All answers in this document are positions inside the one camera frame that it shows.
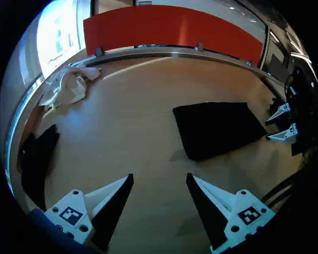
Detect black monitor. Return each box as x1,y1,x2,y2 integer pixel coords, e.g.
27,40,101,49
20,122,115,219
268,53,289,84

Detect black towel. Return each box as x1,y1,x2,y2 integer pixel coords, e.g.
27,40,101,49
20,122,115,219
173,102,268,162

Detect red desk screen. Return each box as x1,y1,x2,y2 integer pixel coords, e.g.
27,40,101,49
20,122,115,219
83,11,264,70

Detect heap of white towels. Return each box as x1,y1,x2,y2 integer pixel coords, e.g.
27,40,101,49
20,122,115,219
38,65,102,109

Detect stack of black towels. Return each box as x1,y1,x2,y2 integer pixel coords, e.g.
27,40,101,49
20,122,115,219
20,124,60,212

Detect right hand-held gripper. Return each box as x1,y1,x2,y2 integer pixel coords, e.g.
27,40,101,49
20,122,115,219
265,66,318,157

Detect black cable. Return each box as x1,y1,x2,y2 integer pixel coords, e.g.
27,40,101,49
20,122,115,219
261,173,304,210

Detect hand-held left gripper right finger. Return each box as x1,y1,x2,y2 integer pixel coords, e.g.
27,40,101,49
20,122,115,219
186,173,276,254

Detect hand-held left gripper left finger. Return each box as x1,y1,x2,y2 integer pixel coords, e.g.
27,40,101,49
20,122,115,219
43,173,134,252

